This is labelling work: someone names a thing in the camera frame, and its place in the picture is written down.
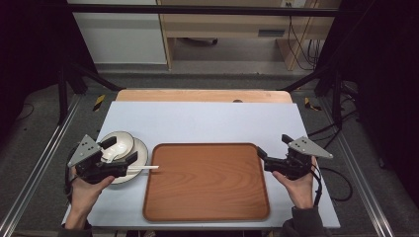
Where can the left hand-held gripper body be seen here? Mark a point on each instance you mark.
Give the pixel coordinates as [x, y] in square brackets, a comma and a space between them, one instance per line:
[85, 150]

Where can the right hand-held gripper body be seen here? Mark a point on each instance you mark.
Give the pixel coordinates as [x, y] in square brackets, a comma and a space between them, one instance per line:
[298, 158]

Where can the white bowl with dark rim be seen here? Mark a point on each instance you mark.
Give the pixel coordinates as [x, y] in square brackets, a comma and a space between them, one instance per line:
[121, 141]

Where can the white ceramic spoon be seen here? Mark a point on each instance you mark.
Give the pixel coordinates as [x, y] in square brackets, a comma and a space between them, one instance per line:
[112, 154]

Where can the white plate with dark rim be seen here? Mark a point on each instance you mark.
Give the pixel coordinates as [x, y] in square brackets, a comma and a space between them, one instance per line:
[141, 154]

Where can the white chopsticks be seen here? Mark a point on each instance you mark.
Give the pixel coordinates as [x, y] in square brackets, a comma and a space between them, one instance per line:
[146, 167]

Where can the person's right hand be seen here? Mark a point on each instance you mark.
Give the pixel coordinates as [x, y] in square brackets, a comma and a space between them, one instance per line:
[299, 191]

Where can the person's left hand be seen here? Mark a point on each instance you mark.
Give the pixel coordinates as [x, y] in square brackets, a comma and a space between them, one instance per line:
[86, 194]

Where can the yellow black tape strip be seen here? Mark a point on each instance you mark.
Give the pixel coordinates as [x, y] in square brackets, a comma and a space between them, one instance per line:
[99, 102]
[309, 104]

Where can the brown wooden tray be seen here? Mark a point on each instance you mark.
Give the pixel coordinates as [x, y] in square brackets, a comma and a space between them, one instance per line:
[206, 184]

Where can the black metal stand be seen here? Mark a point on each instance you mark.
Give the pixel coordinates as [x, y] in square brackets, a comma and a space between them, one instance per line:
[64, 89]
[335, 95]

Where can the pale blue table mat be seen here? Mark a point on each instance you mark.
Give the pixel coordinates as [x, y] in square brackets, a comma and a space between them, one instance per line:
[204, 123]

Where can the light wooden table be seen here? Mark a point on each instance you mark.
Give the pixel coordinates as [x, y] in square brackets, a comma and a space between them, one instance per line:
[197, 95]

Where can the white cabinet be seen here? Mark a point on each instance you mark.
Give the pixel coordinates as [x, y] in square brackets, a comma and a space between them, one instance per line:
[122, 36]

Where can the black curtain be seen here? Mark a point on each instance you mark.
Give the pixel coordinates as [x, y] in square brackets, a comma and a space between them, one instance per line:
[382, 65]
[29, 42]

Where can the light wooden desk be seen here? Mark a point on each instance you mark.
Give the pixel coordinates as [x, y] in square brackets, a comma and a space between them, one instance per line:
[224, 28]

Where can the aluminium rail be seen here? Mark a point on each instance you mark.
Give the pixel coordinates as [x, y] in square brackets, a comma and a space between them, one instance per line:
[359, 174]
[39, 164]

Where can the black horizontal frame bar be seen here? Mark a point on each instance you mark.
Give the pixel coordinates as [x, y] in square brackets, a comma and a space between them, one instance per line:
[197, 10]

